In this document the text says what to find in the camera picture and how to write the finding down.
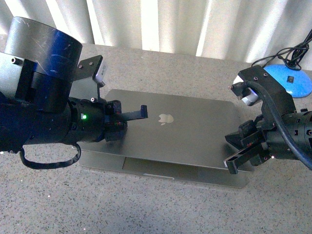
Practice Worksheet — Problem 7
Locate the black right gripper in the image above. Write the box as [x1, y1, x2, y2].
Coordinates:
[224, 115, 297, 175]

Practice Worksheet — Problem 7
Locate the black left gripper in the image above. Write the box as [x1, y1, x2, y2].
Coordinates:
[63, 97, 148, 143]

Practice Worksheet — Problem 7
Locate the silver laptop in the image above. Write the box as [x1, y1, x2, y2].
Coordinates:
[79, 89, 254, 188]

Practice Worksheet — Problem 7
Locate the blue lamp base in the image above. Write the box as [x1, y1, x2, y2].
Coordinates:
[264, 64, 312, 98]

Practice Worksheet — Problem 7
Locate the white curtain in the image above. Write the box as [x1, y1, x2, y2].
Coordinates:
[0, 0, 312, 62]

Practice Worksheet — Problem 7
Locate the thick black camera cable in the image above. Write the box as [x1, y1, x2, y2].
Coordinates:
[246, 81, 312, 171]

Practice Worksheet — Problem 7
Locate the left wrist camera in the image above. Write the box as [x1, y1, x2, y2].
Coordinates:
[75, 55, 108, 87]

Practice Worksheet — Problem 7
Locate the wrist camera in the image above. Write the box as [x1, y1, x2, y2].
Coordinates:
[229, 65, 296, 115]
[75, 55, 108, 87]

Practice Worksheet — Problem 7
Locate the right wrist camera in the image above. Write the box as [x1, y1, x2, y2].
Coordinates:
[229, 65, 296, 115]

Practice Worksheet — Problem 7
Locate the black looped cable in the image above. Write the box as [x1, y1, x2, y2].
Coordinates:
[19, 142, 82, 170]

